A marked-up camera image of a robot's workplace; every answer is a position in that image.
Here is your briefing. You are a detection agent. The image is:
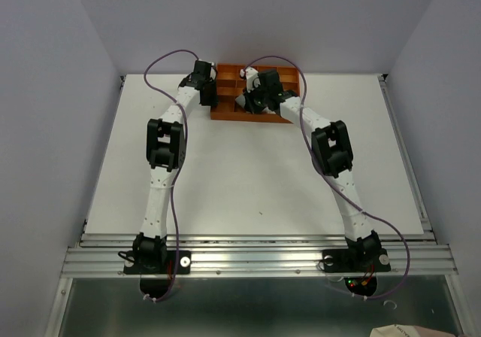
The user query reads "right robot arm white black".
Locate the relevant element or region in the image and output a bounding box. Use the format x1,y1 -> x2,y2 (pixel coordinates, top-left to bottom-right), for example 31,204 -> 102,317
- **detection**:
236,67 -> 382,270

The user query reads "aluminium rail frame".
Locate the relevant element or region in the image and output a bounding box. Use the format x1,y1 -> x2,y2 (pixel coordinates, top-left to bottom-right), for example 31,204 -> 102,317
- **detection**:
60,74 -> 462,336

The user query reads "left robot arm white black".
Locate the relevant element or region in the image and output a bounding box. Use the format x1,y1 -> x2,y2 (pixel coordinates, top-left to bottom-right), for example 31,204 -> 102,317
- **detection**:
132,60 -> 219,272

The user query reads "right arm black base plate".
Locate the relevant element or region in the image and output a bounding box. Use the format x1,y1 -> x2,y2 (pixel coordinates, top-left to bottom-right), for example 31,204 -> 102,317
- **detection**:
320,248 -> 392,275

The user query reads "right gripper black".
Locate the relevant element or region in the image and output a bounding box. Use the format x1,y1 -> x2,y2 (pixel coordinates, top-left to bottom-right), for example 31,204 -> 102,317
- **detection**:
240,81 -> 268,114

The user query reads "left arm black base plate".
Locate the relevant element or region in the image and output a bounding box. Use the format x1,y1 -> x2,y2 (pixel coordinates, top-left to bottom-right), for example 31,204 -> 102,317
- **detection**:
117,250 -> 192,276

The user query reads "white pink bag corner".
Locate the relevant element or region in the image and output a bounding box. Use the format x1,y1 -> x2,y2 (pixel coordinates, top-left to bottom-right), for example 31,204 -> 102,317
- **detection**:
370,324 -> 452,337

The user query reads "orange compartment tray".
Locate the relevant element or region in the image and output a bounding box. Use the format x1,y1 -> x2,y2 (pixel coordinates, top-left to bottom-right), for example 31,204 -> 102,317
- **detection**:
210,64 -> 300,123

